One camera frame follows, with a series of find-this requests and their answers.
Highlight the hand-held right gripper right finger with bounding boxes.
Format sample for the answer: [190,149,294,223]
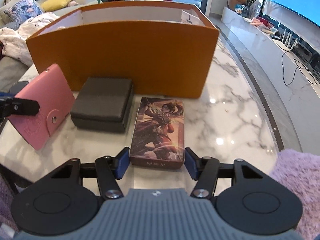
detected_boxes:
[184,147,272,199]

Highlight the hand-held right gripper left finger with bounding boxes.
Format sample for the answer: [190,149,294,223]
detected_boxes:
[35,147,130,200]

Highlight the pink snap wallet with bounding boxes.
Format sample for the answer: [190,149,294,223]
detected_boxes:
[7,63,75,151]

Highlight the dark illustrated card box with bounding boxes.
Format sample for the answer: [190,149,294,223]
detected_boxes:
[129,97,186,170]

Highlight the orange cardboard box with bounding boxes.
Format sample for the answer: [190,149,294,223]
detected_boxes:
[26,0,220,99]

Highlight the grey sofa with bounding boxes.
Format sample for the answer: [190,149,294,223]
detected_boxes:
[0,0,98,93]

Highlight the white panda print blanket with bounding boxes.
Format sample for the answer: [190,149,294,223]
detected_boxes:
[0,12,60,67]

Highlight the dark grey box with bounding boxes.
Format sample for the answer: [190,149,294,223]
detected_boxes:
[70,77,134,133]

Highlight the floral pillow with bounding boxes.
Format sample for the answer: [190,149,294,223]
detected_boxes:
[4,0,43,25]

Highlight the yellow pillow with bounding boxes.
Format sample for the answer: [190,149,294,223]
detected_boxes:
[40,0,80,12]

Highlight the purple fluffy clothing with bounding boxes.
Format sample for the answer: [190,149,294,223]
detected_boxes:
[0,149,320,240]

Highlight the white marble tv console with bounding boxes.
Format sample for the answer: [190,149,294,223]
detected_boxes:
[222,6,320,153]

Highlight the white antenna router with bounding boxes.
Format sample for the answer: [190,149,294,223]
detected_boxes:
[275,29,300,52]

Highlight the black media devices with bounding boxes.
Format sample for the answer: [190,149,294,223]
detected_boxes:
[291,37,320,68]

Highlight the brown ceramic vase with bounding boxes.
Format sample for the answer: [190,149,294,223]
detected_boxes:
[228,0,247,11]

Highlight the black cable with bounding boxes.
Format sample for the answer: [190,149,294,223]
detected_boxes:
[282,51,320,86]

